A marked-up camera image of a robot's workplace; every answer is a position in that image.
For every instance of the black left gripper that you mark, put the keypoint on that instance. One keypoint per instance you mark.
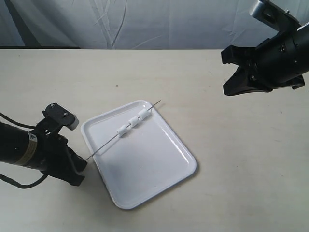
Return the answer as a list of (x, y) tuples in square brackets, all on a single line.
[(52, 153)]

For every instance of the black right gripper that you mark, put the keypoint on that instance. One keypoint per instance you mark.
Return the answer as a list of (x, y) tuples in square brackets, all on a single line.
[(275, 63)]

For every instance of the white marshmallow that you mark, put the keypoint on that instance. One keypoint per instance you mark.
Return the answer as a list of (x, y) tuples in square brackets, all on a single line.
[(122, 131), (143, 114), (134, 121)]

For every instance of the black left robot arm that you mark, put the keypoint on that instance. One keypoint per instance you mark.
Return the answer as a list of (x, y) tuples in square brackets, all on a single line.
[(17, 147)]

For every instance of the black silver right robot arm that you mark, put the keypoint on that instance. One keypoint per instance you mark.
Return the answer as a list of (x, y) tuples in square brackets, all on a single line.
[(277, 62)]

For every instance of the white plastic tray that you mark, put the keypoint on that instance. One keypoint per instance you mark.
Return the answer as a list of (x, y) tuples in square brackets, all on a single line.
[(148, 160)]

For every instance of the grey wrinkled backdrop cloth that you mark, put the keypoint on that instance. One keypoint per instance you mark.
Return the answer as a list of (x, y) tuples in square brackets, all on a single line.
[(130, 24)]

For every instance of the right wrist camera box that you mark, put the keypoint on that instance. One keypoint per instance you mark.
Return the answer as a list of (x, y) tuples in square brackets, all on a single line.
[(273, 16)]

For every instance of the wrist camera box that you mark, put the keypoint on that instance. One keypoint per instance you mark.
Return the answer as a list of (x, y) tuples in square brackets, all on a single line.
[(62, 116), (273, 16)]

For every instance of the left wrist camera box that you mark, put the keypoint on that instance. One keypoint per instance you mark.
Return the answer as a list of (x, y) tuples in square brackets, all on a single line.
[(62, 116)]

